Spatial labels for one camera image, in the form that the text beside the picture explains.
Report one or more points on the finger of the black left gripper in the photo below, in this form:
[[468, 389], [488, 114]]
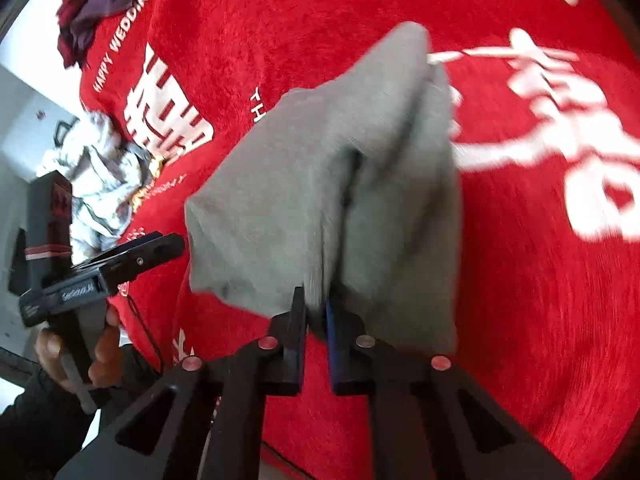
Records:
[[118, 250], [128, 266]]

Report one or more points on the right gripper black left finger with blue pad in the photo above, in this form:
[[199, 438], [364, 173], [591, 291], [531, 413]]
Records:
[[202, 420]]

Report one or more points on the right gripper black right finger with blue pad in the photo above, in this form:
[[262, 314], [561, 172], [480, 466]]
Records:
[[428, 418]]

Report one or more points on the grey knitted garment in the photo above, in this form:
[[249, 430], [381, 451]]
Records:
[[346, 189]]

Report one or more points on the black jacket sleeve forearm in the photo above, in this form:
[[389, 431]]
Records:
[[46, 426]]

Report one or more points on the dark purple clothes pile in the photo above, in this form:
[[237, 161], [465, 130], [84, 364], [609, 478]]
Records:
[[77, 23]]

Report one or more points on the person's left hand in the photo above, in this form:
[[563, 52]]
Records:
[[100, 354]]

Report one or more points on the white floral patterned cloth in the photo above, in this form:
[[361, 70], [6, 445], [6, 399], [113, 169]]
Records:
[[107, 172]]

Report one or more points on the red wedding blanket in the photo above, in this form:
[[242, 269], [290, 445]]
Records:
[[546, 133]]

